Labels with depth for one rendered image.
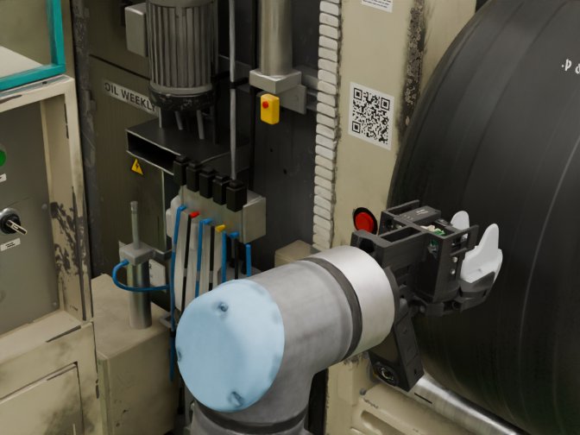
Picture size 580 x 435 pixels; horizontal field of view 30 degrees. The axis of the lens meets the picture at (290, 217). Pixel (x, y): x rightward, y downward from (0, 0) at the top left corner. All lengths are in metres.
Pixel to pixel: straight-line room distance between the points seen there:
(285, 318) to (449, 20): 0.68
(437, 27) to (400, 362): 0.53
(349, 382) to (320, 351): 0.63
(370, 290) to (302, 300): 0.07
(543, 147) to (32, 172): 0.71
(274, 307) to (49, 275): 0.80
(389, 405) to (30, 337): 0.51
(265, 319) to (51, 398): 0.84
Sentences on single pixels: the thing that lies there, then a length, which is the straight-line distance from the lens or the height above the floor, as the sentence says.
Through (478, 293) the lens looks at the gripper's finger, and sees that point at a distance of 0.99.
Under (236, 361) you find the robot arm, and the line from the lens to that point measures 0.79.
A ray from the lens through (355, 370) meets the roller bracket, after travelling 1.46.
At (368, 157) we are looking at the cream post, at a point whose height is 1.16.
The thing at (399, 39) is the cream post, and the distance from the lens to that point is 1.37.
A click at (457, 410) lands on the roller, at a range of 1.41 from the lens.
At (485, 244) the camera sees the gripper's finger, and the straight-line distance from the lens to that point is 1.02.
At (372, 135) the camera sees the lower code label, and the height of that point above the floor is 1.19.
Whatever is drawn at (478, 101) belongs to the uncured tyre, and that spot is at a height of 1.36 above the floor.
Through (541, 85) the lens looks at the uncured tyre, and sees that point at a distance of 1.11.
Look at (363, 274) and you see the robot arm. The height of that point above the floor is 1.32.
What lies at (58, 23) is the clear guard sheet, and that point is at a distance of 1.42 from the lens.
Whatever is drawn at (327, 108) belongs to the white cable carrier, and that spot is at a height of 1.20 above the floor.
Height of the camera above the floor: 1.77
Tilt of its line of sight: 28 degrees down
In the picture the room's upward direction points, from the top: 1 degrees clockwise
